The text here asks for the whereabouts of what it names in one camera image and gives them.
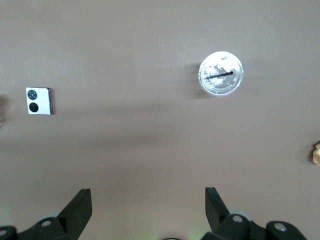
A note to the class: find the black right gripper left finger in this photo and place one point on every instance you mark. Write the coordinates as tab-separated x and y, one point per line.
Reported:
72	215

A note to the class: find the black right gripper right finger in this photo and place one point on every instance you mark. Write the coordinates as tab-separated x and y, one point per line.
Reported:
220	220

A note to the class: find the lavender flip phone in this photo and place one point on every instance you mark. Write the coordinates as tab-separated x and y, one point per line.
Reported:
41	101

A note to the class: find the brown bear plush toy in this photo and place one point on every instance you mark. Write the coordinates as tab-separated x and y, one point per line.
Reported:
317	153

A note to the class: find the clear plastic cup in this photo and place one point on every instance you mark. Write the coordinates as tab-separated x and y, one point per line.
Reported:
225	85

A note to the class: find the black drinking straw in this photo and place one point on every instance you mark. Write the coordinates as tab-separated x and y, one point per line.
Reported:
220	75

